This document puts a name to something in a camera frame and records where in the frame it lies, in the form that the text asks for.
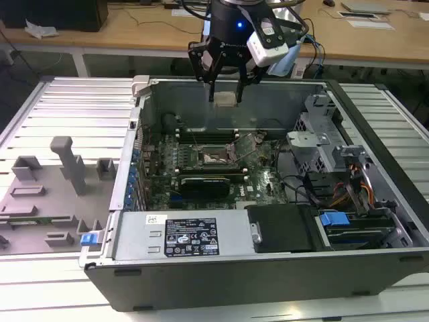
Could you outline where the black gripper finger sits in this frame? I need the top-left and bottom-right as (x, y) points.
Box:
(187, 41), (225, 103)
(235, 57), (266, 103)

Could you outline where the silver square CPU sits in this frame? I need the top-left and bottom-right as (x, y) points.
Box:
(214, 91), (238, 108)

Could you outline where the metal socket cover frame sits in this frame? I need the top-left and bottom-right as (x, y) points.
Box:
(227, 133), (261, 159)

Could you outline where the CPU socket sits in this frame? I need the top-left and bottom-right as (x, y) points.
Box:
(196, 145), (241, 168)

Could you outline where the black drive bay cover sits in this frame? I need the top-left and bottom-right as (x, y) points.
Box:
(246, 204), (318, 254)

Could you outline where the grey case latch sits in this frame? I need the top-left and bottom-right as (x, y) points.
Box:
(131, 75), (158, 99)

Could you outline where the wooden desk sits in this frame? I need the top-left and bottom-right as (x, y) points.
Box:
(0, 0), (429, 71)

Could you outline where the silver metal drive cage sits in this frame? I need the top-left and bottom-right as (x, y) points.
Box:
(286, 93), (369, 175)

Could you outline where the green RAM stick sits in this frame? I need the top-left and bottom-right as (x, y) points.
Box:
(8, 217), (54, 226)
(176, 166), (249, 182)

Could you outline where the green motherboard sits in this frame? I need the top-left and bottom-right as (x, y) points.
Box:
(140, 131), (292, 212)

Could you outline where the black graphics card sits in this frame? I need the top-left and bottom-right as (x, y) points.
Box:
(179, 174), (232, 204)

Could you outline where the black framed tray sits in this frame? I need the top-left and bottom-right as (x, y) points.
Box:
(337, 11), (381, 21)

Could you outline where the grey flat laptop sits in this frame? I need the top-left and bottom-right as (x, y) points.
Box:
(341, 0), (391, 15)

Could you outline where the black box on desk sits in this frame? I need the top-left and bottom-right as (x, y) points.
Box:
(0, 0), (110, 33)

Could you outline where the crumpled white paper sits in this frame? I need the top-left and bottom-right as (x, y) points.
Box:
(24, 18), (60, 40)

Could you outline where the blue disk carrier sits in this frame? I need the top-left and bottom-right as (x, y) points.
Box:
(320, 211), (351, 234)

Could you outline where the grey power supply unit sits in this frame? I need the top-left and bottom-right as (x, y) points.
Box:
(112, 210), (258, 261)

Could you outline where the grey parts rack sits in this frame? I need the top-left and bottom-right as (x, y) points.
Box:
(0, 136), (117, 256)

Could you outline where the black open PC case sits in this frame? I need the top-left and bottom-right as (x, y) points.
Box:
(78, 75), (429, 313)

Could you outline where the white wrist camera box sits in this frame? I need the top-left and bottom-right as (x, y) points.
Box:
(247, 18), (290, 67)

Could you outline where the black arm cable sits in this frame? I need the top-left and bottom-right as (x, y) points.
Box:
(180, 0), (215, 21)

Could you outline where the black hanging cable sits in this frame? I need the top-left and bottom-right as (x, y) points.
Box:
(301, 17), (319, 70)

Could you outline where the blue hanging cable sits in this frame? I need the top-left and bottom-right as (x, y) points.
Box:
(301, 32), (326, 80)

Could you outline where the black internal cable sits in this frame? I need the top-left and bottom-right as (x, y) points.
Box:
(273, 140), (322, 206)

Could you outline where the orange yellow wire bundle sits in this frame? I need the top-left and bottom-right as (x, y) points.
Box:
(330, 163), (375, 207)

